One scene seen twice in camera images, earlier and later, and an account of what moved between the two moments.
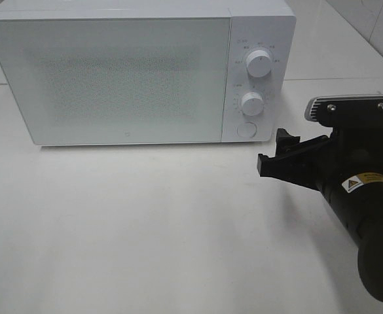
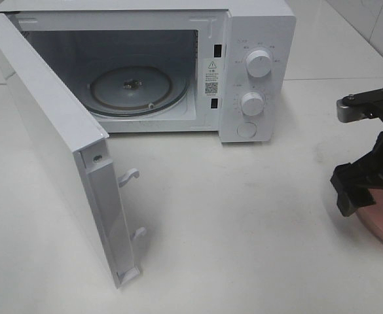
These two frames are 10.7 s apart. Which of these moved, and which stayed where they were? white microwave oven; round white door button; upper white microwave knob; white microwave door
Moved: white microwave door
Stayed: round white door button; white microwave oven; upper white microwave knob
